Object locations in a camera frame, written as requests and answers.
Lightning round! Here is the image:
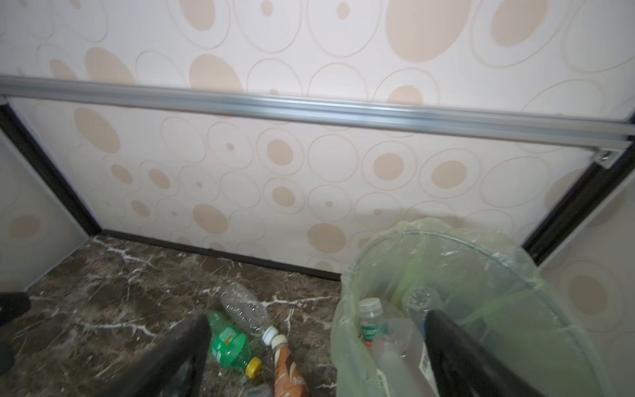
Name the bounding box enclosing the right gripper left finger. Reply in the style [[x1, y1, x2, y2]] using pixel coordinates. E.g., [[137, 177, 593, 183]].
[[99, 314, 211, 396]]

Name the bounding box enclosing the green Sprite bottle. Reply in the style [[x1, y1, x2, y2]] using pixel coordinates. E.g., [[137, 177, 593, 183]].
[[204, 310, 263, 379]]

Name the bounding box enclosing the square clear frosted bottle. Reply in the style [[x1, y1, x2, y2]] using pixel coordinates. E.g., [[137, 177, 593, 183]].
[[370, 319, 438, 396]]

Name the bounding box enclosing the brown Nescafe bottle near bin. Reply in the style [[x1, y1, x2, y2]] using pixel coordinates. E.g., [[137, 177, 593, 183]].
[[271, 334, 309, 397]]

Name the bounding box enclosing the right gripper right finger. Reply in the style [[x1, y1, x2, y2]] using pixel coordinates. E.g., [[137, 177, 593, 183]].
[[424, 310, 542, 397]]

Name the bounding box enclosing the clear bottle green white label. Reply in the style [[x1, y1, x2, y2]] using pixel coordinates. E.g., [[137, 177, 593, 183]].
[[359, 297, 385, 347]]

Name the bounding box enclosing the back aluminium rail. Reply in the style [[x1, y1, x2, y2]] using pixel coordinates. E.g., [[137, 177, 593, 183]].
[[1, 75, 634, 170]]

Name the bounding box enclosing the mesh bin with green liner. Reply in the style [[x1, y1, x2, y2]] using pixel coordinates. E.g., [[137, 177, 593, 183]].
[[330, 218, 614, 396]]

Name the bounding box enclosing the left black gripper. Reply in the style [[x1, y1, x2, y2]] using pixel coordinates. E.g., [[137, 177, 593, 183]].
[[0, 291, 31, 375]]

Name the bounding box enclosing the clear crushed bottle white cap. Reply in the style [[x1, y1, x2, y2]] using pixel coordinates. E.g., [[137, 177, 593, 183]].
[[220, 281, 279, 347]]

